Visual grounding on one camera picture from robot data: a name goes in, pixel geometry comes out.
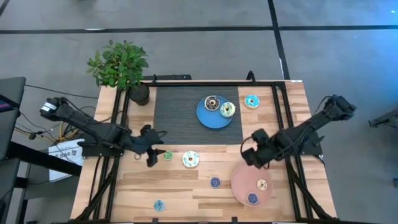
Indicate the small teal icing donut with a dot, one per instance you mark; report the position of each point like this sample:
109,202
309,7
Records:
156,208

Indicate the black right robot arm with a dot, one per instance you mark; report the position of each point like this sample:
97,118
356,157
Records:
311,127

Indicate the small cream donut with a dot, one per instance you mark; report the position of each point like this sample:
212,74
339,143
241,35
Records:
259,187

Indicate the white printed paper sheet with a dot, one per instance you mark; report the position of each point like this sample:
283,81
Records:
57,155

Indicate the black plant pot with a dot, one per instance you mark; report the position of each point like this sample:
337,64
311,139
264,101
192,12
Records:
140,95

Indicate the large chocolate sprinkle donut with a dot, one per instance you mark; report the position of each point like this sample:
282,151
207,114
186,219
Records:
208,106

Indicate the small green icing donut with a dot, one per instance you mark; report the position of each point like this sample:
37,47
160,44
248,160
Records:
165,157

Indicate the small purple icing donut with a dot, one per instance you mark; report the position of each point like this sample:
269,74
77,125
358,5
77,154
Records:
212,185
249,201

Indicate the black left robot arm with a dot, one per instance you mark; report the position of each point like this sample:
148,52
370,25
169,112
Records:
93,129

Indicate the dark side table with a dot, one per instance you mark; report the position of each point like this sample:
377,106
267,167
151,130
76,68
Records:
12,130

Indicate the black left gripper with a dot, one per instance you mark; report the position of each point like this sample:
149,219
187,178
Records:
146,141

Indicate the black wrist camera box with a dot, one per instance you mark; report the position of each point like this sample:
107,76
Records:
260,137

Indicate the blue round plate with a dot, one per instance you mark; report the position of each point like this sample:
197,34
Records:
211,119

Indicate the dark woven placemat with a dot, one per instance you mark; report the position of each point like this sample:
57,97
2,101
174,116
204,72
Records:
174,115

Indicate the black power strip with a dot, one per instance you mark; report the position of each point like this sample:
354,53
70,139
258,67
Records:
174,76

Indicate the large green zigzag donut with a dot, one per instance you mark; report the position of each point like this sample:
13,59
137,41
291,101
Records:
224,113

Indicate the bushy green potted plant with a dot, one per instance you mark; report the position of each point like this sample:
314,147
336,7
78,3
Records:
119,65

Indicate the tablet with lit screen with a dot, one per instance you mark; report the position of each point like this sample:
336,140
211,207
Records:
4,105

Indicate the large cream blue-striped donut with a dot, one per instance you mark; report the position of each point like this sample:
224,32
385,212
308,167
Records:
186,163

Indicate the large blue icing donut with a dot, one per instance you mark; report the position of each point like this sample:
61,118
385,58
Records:
247,104

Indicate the pink round plate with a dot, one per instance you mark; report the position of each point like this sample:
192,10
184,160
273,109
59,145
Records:
244,186

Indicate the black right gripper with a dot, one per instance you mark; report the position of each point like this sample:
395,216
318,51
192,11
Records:
258,154

